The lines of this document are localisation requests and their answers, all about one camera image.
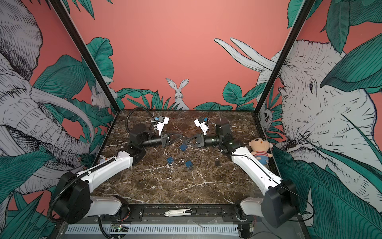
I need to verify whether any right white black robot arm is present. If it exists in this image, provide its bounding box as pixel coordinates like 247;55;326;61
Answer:
184;118;299;228

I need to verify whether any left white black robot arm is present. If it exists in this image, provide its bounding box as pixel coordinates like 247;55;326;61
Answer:
47;123;182;224

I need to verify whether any plush doll striped shirt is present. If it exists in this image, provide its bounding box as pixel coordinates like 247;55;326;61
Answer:
248;138;273;165

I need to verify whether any white utility knife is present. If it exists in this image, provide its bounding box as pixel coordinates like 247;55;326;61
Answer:
164;208;197;217

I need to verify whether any small green circuit board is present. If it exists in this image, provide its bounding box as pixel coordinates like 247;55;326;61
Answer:
110;225;129;233

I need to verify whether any white perforated strip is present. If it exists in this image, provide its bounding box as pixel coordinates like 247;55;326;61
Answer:
66;224;239;236

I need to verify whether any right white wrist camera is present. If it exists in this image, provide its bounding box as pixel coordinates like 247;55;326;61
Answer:
194;117;209;135

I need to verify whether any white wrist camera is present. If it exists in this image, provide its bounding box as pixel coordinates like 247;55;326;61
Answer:
194;117;209;135
152;116;169;135

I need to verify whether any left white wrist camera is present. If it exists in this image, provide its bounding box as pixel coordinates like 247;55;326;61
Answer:
152;116;169;135

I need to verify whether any right thin black cable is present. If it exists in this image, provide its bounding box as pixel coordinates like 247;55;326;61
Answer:
208;103;222;120

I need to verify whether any left black corrugated cable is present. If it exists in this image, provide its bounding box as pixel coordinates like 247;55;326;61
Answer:
125;107;155;135

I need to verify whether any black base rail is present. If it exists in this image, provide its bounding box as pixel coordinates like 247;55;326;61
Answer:
100;204;263;224

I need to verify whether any left black frame post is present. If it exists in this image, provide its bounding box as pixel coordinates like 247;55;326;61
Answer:
49;0;120;114

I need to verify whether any black frame post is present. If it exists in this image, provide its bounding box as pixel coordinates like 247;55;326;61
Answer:
49;0;120;114
254;0;315;115

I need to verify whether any right black frame post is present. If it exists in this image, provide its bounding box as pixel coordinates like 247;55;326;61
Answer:
254;0;315;115

